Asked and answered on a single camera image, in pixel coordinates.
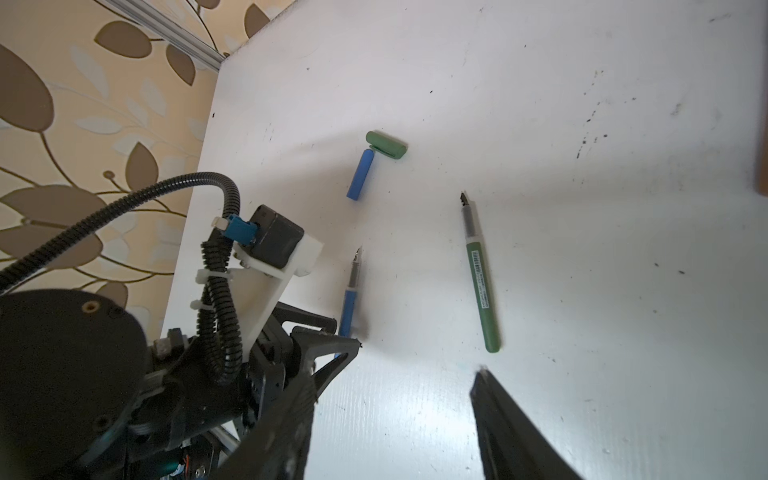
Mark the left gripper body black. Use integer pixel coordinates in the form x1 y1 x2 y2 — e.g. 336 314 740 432
137 303 336 474

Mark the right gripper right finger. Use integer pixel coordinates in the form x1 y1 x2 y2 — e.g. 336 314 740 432
470 368 579 479

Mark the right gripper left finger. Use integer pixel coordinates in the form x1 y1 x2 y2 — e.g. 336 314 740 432
211 373 317 479

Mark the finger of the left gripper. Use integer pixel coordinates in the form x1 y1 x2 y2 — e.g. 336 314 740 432
290 327 362 396

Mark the blue pen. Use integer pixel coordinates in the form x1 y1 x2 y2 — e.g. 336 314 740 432
338 247 363 337

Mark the blue pen cap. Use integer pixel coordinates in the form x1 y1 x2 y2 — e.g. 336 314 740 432
346 149 375 201

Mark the brown pen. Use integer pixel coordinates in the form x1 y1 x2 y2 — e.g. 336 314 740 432
756 126 768 197

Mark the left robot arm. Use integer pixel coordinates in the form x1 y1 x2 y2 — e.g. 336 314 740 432
1 172 361 479

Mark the green pen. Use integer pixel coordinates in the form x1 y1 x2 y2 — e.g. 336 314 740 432
460 191 502 353

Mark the green pen cap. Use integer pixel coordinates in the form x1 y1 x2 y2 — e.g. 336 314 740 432
366 131 408 160

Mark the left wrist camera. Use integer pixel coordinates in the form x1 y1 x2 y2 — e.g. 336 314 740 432
212 205 323 360

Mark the aluminium frame back bar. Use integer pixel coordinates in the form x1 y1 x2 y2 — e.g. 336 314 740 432
97 0 226 72

